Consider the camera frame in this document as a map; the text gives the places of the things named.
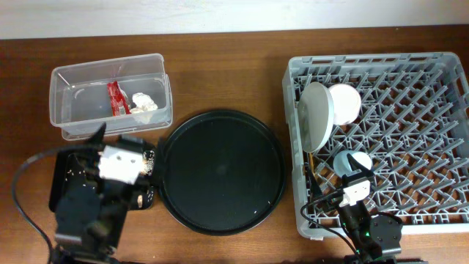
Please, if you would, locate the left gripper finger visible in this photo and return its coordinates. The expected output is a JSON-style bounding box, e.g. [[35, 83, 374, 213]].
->
[[152, 138, 166, 186], [87, 122, 106, 145]]

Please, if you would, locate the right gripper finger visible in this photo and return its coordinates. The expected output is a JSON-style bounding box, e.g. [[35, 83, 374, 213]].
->
[[306, 166, 323, 200], [347, 154, 374, 180]]

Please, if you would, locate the light blue cup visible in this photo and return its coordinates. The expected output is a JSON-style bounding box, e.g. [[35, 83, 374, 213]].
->
[[333, 150, 372, 178]]

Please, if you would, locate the wooden chopstick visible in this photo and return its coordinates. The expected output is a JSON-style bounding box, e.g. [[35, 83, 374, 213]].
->
[[308, 153, 314, 174]]

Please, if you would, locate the red snack wrapper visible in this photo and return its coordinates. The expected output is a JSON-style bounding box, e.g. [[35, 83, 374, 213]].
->
[[106, 81, 130, 117]]

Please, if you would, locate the white tissue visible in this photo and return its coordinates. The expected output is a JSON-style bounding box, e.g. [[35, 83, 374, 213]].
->
[[130, 92, 158, 114]]

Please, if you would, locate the grey plate with food scraps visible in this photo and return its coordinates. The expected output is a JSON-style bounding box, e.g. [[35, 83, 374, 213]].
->
[[298, 82, 334, 153]]

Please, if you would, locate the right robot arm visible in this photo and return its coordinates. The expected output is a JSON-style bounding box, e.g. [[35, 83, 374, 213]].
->
[[300, 151, 403, 263]]

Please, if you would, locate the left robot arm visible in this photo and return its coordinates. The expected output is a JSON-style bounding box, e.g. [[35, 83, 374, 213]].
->
[[48, 125, 165, 263]]

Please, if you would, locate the grey dishwasher rack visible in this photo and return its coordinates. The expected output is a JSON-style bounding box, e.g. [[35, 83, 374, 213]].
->
[[282, 52, 468, 240]]

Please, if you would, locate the black rectangular tray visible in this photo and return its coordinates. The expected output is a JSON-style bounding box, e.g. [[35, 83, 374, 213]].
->
[[48, 150, 155, 212]]

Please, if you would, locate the pile of food scraps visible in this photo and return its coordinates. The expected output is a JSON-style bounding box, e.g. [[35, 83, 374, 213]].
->
[[58, 147, 155, 210]]

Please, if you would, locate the clear plastic bin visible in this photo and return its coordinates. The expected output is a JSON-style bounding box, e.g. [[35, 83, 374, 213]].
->
[[49, 54, 173, 141]]

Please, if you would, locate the black round tray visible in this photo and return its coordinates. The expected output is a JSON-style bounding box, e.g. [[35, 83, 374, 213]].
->
[[157, 109, 287, 236]]

